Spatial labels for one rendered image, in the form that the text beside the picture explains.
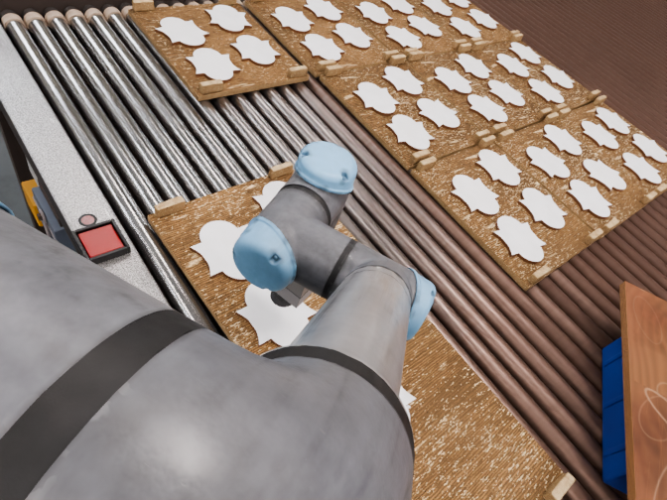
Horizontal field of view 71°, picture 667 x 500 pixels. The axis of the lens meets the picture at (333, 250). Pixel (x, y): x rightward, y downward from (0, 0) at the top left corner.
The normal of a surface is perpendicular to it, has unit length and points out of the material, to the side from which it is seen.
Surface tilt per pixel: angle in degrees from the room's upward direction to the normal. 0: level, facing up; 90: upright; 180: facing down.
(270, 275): 90
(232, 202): 0
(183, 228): 0
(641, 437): 0
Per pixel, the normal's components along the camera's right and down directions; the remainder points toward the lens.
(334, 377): 0.45, -0.89
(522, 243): 0.26, -0.60
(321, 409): 0.65, -0.71
